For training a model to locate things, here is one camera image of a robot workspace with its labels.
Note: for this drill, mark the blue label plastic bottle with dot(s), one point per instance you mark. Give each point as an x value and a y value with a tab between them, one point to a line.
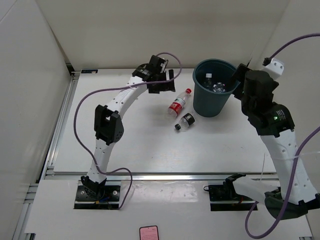
219	87

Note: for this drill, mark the dark green plastic bin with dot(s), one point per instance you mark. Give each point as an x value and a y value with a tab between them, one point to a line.
207	103

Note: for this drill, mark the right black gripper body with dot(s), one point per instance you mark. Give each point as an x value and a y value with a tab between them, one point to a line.
245	105

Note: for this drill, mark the aluminium table edge rail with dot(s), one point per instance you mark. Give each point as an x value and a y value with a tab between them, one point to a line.
50	175

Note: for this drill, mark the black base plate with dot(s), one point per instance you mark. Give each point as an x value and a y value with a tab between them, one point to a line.
221	200
109	201

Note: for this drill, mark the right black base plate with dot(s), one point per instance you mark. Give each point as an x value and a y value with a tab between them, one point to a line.
221	200

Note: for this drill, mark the pink smartphone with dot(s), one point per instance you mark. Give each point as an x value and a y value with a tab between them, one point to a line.
149	233

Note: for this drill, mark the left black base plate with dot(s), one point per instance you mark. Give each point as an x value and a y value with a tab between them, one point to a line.
109	201

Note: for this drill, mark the clear unlabelled plastic bottle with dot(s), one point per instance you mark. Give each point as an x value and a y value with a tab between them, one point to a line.
208	81

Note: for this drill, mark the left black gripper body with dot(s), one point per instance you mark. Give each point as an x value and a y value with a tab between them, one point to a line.
161	76

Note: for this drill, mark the black label plastic bottle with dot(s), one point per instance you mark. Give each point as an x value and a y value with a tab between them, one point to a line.
185	122

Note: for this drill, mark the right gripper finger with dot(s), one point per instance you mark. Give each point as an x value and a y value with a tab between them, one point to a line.
238	93
238	76

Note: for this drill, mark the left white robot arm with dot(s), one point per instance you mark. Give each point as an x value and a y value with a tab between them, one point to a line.
108	125

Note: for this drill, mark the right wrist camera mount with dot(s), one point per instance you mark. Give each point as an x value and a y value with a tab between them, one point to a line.
273	67

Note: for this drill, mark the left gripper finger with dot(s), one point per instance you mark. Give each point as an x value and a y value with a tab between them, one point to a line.
168	86
170	75

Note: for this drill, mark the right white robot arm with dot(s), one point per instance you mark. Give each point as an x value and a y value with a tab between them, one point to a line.
274	124

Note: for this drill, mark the red label plastic bottle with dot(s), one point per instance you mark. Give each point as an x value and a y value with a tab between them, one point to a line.
179	103

